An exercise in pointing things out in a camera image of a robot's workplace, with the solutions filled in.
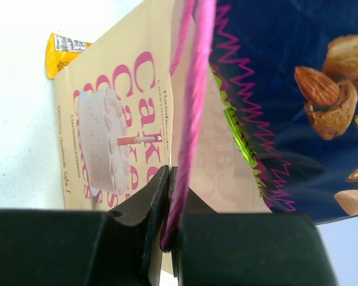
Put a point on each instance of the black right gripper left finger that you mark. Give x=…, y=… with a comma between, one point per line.
x=134, y=256

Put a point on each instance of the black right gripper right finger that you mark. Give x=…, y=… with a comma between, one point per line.
x=194, y=205

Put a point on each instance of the paper bag with pink handles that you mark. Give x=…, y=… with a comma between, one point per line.
x=119, y=118

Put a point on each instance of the purple blue candy bag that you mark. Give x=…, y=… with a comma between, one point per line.
x=288, y=72

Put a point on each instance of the yellow snack bar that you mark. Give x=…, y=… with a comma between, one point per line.
x=60, y=52

